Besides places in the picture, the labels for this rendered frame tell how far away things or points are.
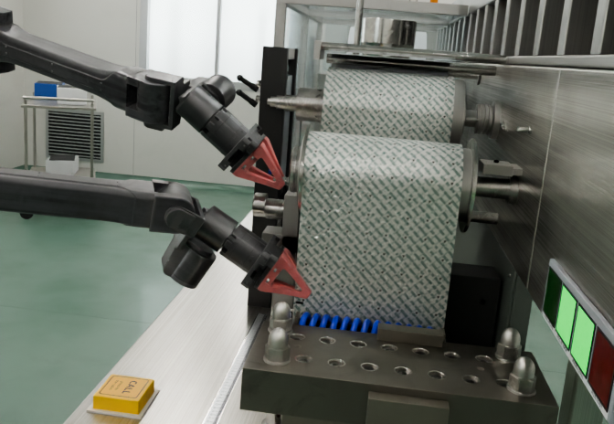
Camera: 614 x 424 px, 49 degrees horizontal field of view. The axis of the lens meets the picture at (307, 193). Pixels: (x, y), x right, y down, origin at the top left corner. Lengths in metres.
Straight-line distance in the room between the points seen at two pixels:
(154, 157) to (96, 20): 1.47
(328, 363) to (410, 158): 0.32
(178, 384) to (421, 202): 0.48
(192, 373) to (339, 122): 0.51
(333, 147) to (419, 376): 0.35
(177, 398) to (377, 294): 0.35
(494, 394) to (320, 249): 0.33
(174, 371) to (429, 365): 0.44
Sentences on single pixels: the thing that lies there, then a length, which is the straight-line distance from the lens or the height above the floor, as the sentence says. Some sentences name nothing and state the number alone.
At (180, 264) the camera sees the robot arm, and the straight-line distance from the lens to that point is 1.05.
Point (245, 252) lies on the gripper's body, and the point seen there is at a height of 1.13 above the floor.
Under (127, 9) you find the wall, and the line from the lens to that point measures 7.04.
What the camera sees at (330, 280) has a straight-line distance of 1.04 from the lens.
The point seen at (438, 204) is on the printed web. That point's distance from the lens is 1.01.
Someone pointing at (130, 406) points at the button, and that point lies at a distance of 1.05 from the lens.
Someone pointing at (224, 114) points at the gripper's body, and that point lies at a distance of 1.05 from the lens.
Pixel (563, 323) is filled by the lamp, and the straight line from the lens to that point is 0.77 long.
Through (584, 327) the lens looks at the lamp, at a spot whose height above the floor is 1.20.
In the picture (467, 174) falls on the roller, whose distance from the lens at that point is 1.02.
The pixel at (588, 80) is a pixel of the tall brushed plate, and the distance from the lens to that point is 0.79.
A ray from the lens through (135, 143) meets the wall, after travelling 7.07.
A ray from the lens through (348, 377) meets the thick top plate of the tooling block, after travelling 0.89.
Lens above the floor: 1.43
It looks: 12 degrees down
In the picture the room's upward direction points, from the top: 4 degrees clockwise
